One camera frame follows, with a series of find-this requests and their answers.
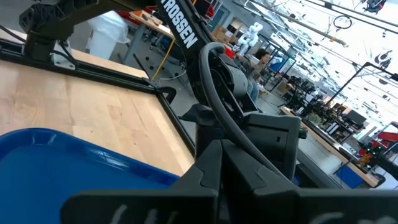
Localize hanging black cable loop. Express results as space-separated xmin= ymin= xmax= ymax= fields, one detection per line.
xmin=333 ymin=14 xmax=353 ymax=30

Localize person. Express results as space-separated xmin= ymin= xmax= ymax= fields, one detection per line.
xmin=244 ymin=49 xmax=272 ymax=102

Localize blue plastic tray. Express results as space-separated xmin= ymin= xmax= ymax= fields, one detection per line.
xmin=0 ymin=128 xmax=180 ymax=224

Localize red machine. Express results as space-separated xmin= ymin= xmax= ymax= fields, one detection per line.
xmin=357 ymin=130 xmax=398 ymax=163

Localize black aluminium table frame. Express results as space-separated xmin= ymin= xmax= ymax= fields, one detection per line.
xmin=0 ymin=37 xmax=197 ymax=156

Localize white humanoid robot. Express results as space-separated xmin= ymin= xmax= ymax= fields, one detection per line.
xmin=238 ymin=21 xmax=264 ymax=56

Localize yellow floor cable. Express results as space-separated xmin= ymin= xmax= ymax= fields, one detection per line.
xmin=151 ymin=39 xmax=175 ymax=80

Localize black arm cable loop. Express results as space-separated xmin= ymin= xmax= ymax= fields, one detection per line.
xmin=198 ymin=42 xmax=282 ymax=178

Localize blue bin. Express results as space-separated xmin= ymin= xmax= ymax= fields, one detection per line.
xmin=335 ymin=164 xmax=364 ymax=190

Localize white floor cable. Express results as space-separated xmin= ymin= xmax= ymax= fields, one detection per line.
xmin=158 ymin=70 xmax=187 ymax=82

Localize brown cardboard box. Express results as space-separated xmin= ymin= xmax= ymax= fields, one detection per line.
xmin=213 ymin=25 xmax=237 ymax=44

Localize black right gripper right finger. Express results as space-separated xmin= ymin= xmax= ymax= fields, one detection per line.
xmin=221 ymin=139 xmax=398 ymax=224

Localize long wooden workbench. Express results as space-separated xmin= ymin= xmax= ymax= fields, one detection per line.
xmin=279 ymin=105 xmax=382 ymax=189

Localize blue screen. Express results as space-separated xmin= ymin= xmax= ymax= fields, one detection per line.
xmin=269 ymin=55 xmax=292 ymax=73

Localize black robot station frame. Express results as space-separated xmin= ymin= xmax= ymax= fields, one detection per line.
xmin=325 ymin=61 xmax=398 ymax=108

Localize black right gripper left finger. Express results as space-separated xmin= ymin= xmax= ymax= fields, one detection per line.
xmin=60 ymin=139 xmax=223 ymax=224

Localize grey ceiling pipe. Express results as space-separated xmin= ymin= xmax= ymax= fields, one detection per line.
xmin=245 ymin=0 xmax=349 ymax=48

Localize wooden workbench grey legs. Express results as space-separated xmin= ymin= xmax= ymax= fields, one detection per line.
xmin=119 ymin=10 xmax=175 ymax=67

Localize white plastic-covered bin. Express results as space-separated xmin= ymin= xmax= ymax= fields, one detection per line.
xmin=85 ymin=11 xmax=131 ymax=60

